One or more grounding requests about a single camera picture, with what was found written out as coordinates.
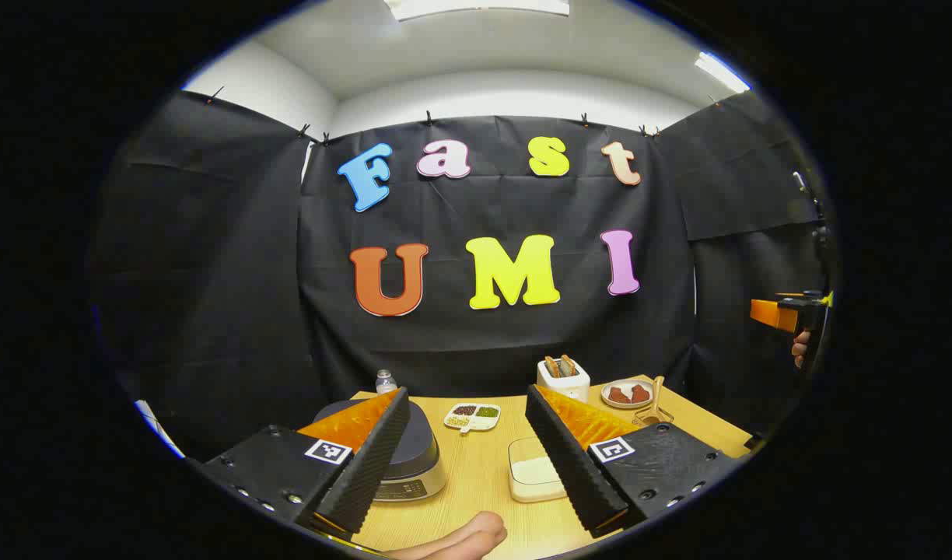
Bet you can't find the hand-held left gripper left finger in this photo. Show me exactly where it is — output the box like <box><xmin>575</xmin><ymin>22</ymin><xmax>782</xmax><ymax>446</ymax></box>
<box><xmin>200</xmin><ymin>387</ymin><xmax>411</xmax><ymax>537</ymax></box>

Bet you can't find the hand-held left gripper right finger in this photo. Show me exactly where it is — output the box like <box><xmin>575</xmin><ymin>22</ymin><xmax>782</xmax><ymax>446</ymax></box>
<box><xmin>525</xmin><ymin>384</ymin><xmax>745</xmax><ymax>539</ymax></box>

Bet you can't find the clear box of white rice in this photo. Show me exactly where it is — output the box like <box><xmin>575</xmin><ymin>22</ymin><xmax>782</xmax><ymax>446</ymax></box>
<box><xmin>508</xmin><ymin>436</ymin><xmax>568</xmax><ymax>504</ymax></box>

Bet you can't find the dark grey rice cooker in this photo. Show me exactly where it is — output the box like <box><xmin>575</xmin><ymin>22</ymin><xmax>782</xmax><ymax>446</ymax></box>
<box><xmin>314</xmin><ymin>399</ymin><xmax>448</xmax><ymax>502</ymax></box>

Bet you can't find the white toaster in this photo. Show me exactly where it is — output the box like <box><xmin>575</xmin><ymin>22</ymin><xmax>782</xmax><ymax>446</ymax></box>
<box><xmin>537</xmin><ymin>359</ymin><xmax>591</xmax><ymax>403</ymax></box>

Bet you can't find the white round plate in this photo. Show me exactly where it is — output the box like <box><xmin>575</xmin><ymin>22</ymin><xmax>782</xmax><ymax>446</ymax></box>
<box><xmin>600</xmin><ymin>378</ymin><xmax>654</xmax><ymax>410</ymax></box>

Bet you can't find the white divided bean dish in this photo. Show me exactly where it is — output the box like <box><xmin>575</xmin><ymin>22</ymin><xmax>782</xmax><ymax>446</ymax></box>
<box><xmin>443</xmin><ymin>402</ymin><xmax>502</xmax><ymax>433</ymax></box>

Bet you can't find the rectangular ceiling light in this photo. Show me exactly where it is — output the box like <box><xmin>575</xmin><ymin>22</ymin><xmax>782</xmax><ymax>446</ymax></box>
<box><xmin>694</xmin><ymin>51</ymin><xmax>751</xmax><ymax>94</ymax></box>
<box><xmin>383</xmin><ymin>0</ymin><xmax>570</xmax><ymax>22</ymax></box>

